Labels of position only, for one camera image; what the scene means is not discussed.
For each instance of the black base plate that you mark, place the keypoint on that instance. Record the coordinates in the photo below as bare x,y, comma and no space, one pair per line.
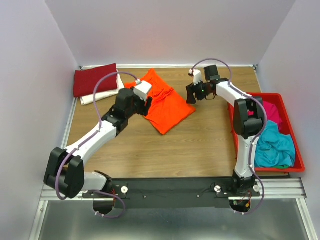
181,192

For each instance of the orange t-shirt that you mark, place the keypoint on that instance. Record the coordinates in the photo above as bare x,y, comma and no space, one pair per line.
168,108

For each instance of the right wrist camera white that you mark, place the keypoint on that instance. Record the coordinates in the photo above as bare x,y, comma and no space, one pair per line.
197,76

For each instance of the teal t-shirt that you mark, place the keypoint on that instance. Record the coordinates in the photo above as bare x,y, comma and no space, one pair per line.
274,148

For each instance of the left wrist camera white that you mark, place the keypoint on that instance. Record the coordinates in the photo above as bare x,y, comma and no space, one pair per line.
142,89

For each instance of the magenta t-shirt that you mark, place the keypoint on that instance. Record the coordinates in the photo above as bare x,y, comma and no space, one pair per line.
273,114

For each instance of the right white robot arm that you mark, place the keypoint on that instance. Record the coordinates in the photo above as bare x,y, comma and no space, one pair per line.
248,121

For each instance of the folded white t-shirt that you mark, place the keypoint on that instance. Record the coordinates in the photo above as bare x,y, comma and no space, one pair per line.
88,99

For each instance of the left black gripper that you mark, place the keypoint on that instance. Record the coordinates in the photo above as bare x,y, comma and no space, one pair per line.
144,110

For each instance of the green t-shirt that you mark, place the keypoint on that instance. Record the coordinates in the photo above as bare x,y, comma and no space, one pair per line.
283,167

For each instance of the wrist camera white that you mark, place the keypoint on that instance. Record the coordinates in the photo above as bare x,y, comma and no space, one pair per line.
197,76
142,89

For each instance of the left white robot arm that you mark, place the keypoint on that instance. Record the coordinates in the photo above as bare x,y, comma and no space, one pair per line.
65,169

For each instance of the folded dark red t-shirt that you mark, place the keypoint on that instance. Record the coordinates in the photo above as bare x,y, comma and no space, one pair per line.
86,80

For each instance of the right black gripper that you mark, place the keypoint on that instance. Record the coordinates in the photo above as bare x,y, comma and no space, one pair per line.
191,89

